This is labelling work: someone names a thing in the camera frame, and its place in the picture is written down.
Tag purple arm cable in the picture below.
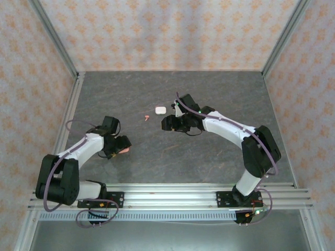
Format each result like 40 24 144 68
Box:
175 91 279 227
42 119 120 229

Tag aluminium side rail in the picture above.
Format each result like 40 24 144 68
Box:
41 72 86 190

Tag grey metal lower panel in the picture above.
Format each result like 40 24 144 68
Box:
28 221 312 251

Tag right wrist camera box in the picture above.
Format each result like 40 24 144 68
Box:
171 102 185 119

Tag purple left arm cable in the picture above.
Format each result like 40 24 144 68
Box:
42 119 120 229

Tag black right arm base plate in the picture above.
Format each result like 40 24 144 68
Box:
216 190 262 209

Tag aluminium frame leg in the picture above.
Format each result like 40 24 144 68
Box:
14 209 40 251
299 209 323 251

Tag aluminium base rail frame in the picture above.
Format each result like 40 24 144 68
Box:
27 182 314 211

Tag grey slotted cable duct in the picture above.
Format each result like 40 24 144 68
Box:
38 211 238 222

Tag aluminium frame post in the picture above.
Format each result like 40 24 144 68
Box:
261 0 312 78
28 0 80 79

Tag red black power wires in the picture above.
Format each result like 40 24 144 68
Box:
245 200 271 219
87 199 117 219

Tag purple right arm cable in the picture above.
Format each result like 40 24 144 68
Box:
175 91 279 227

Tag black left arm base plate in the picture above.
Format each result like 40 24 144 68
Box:
77 191 125 209

